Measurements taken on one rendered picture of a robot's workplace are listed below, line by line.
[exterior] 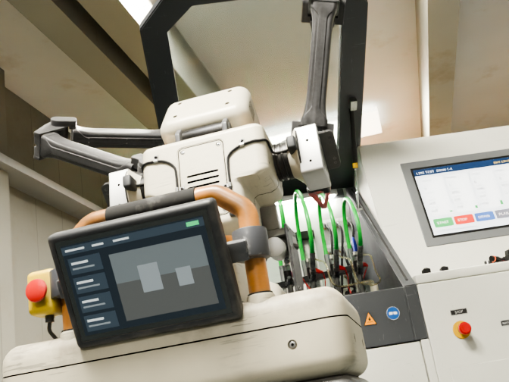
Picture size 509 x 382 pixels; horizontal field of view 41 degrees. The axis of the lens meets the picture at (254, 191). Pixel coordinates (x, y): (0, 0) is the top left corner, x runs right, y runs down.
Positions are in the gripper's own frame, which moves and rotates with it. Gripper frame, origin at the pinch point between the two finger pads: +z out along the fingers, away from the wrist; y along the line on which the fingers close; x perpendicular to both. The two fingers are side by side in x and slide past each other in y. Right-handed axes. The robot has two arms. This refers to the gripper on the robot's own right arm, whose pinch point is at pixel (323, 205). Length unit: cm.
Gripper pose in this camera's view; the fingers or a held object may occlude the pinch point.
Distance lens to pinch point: 206.9
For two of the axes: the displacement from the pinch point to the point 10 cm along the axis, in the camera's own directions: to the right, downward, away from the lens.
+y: 0.5, -4.7, 8.8
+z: 2.7, 8.6, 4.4
